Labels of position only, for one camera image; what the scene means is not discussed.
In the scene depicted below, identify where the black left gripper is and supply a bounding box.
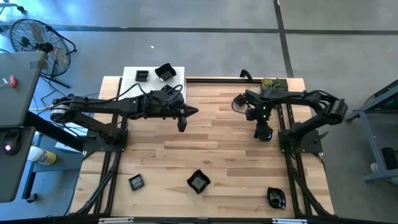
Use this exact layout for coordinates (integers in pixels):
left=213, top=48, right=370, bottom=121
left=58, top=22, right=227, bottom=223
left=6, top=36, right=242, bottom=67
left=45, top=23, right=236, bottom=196
left=146, top=90, right=199, bottom=119

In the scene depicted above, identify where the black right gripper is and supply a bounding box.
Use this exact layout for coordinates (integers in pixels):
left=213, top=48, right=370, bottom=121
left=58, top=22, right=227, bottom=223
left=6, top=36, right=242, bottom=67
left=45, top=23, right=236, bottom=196
left=246, top=99, right=273, bottom=139

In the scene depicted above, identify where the wavy square black plate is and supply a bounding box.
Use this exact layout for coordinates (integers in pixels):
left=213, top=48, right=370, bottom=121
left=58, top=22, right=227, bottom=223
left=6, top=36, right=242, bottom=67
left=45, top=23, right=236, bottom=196
left=186, top=169, right=211, bottom=195
left=154, top=63, right=177, bottom=82

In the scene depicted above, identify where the green potted succulent plant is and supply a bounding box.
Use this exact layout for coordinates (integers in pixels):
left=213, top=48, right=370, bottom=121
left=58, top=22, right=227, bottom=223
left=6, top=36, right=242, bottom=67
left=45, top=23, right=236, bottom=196
left=260, top=77, right=289, bottom=93

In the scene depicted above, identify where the white perforated metal shelf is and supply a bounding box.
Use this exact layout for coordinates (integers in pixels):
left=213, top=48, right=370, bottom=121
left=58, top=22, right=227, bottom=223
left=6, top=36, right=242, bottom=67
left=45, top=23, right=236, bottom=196
left=119, top=65, right=187, bottom=103

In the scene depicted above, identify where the grey metal stand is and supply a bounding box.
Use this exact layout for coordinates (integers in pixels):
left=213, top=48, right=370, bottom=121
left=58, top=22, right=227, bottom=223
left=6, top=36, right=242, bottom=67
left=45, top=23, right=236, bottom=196
left=345, top=79, right=398, bottom=183

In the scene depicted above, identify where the white paper sheet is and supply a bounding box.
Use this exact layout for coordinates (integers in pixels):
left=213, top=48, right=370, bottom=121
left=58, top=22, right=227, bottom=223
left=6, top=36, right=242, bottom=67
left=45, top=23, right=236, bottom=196
left=55, top=123, right=94, bottom=154

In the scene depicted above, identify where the blue-grey rolling cart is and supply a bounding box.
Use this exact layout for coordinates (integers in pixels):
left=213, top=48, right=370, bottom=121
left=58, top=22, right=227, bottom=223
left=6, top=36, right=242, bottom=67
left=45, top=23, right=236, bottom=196
left=21, top=133, right=85, bottom=203

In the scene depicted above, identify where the white and yellow canister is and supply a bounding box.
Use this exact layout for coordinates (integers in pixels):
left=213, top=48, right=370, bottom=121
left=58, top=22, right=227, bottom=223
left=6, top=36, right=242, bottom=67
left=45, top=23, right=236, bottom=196
left=27, top=145, right=57, bottom=166

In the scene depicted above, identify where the black floor fan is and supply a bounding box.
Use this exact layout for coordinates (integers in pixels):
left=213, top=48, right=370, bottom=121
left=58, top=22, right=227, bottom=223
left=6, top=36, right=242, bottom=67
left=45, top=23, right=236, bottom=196
left=8, top=17, right=78, bottom=90

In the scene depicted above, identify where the grey desk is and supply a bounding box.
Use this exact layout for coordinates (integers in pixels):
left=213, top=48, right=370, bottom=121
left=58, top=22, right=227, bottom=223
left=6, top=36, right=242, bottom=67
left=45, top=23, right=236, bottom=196
left=0, top=50, right=47, bottom=203

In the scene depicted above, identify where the black computer mouse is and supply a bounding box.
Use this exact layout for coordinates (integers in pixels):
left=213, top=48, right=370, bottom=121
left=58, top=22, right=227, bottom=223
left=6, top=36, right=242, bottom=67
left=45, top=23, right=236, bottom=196
left=2, top=129, right=23, bottom=157

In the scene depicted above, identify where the black chair base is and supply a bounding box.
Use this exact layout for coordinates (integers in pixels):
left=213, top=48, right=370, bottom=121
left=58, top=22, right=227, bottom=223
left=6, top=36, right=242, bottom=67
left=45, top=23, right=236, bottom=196
left=0, top=1, right=27, bottom=16

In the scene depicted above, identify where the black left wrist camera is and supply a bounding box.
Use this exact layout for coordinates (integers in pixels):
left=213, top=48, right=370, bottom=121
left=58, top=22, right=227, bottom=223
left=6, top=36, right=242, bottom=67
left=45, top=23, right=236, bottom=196
left=176, top=115, right=188, bottom=133

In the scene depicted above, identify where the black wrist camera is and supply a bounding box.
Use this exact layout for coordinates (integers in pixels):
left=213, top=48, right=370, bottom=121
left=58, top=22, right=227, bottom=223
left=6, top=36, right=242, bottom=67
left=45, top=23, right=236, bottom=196
left=232, top=93, right=248, bottom=109
left=176, top=115, right=188, bottom=133

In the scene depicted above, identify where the black aluminium table frame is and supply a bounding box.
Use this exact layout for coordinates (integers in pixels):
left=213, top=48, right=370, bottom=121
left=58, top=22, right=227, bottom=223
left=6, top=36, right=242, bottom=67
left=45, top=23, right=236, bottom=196
left=0, top=76, right=398, bottom=224

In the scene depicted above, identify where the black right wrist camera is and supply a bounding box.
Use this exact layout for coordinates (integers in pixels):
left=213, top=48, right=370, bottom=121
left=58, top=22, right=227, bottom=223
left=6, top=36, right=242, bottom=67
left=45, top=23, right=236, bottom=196
left=232, top=93, right=248, bottom=109

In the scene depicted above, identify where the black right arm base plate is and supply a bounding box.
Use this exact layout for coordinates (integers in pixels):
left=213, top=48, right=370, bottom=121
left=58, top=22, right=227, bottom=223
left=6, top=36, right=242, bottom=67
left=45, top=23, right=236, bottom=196
left=277, top=128, right=325, bottom=154

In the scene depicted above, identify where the black curved bracket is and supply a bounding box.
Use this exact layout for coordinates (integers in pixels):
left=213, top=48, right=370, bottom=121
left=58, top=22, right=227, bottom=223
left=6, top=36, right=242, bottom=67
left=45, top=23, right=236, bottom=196
left=239, top=68, right=254, bottom=82

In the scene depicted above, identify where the silver corner bracket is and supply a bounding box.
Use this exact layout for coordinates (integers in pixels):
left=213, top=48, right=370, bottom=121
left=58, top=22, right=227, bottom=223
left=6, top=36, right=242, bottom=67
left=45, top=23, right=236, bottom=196
left=271, top=218, right=308, bottom=224
left=98, top=217, right=135, bottom=224

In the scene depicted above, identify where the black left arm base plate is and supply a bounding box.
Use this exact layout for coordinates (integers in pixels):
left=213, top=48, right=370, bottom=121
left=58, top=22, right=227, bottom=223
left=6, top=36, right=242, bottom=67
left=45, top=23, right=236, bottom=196
left=82, top=127, right=129, bottom=153

